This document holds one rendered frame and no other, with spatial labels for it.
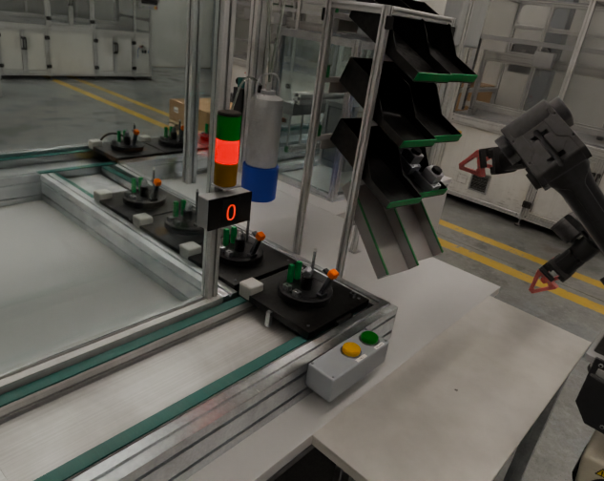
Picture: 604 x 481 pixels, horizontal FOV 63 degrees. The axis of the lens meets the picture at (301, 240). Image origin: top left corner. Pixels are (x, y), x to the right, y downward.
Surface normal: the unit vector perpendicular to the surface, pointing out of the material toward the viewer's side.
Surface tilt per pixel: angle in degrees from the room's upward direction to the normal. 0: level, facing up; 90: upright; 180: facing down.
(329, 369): 0
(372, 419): 0
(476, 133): 89
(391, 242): 45
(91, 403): 0
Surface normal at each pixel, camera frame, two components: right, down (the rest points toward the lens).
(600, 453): 0.03, -0.95
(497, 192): -0.68, 0.22
